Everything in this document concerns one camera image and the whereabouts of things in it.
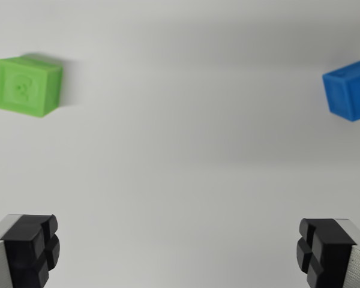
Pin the blue plastic cube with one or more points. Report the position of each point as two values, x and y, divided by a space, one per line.
351 90

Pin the black silver gripper left finger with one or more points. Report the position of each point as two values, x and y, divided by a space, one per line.
21 252

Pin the black silver gripper right finger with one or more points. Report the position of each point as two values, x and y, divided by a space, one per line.
333 255

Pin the green plastic cube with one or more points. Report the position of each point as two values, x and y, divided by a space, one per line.
24 87

